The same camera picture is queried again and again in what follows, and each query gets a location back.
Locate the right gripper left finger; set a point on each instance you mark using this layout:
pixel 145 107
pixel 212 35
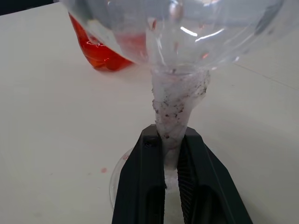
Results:
pixel 140 182

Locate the clear wine glass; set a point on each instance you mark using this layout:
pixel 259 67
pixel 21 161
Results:
pixel 172 98

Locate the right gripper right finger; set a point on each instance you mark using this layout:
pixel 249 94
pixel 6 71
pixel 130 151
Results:
pixel 205 186

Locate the red liquid plastic bottle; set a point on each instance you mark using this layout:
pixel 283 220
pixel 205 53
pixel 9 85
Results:
pixel 100 56

